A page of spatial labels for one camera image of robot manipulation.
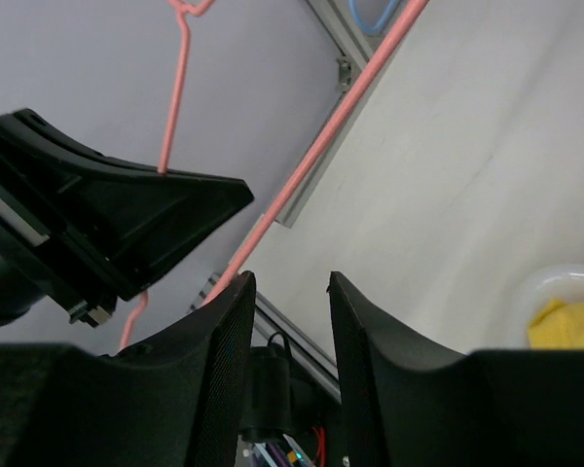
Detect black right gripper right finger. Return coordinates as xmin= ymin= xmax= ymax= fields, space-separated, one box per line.
xmin=328 ymin=271 xmax=584 ymax=466

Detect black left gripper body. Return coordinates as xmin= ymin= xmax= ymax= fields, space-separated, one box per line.
xmin=0 ymin=160 xmax=117 ymax=327

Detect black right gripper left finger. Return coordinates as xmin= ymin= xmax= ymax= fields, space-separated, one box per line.
xmin=0 ymin=272 xmax=256 ymax=466

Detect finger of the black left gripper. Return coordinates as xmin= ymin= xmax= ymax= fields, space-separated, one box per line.
xmin=0 ymin=109 xmax=253 ymax=302

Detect white plastic basket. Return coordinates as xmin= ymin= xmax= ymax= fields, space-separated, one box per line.
xmin=503 ymin=263 xmax=584 ymax=349

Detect yellow trousers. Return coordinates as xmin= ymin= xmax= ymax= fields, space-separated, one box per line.
xmin=528 ymin=299 xmax=584 ymax=350

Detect pink hanger of yellow camouflage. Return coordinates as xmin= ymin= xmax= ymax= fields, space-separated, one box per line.
xmin=119 ymin=0 xmax=429 ymax=351

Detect blue hanger of yellow trousers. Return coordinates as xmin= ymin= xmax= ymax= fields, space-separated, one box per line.
xmin=347 ymin=0 xmax=402 ymax=36

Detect aluminium frame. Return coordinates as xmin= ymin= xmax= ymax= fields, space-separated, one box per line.
xmin=187 ymin=0 xmax=410 ymax=405

